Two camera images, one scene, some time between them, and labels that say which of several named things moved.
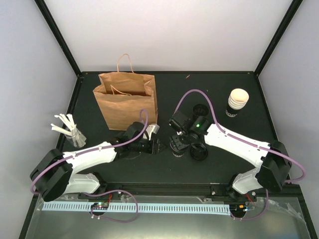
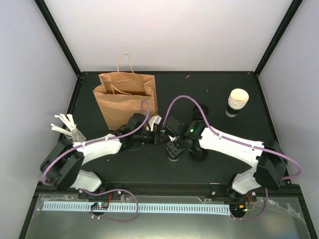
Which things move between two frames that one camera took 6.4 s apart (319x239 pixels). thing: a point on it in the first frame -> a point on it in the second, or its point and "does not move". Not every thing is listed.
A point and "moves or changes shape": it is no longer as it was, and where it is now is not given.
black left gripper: (151, 148) -> (156, 139)
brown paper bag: (125, 97) does not move
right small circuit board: (238, 208) does not move
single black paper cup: (179, 153) moves or changes shape
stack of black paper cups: (237, 99) does not move
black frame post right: (289, 16) does not move
